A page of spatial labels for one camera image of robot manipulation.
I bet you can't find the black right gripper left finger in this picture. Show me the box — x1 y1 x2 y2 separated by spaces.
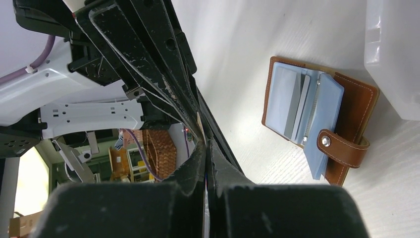
33 142 206 238

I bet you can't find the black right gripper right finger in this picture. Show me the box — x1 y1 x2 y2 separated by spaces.
207 140 368 238

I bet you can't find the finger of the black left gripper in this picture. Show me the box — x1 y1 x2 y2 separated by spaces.
163 0 243 175

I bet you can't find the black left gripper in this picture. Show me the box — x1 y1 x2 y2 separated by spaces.
13 0 204 140

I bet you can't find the gold credit card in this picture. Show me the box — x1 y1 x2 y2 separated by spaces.
197 112 207 146

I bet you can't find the brown leather card holder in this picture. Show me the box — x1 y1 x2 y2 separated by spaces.
262 56 379 186

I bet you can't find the clear acrylic card box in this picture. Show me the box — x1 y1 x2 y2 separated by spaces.
364 0 420 121

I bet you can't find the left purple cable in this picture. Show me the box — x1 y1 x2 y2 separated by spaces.
0 34 56 86

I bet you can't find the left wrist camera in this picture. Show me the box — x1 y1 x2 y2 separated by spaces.
51 131 100 182

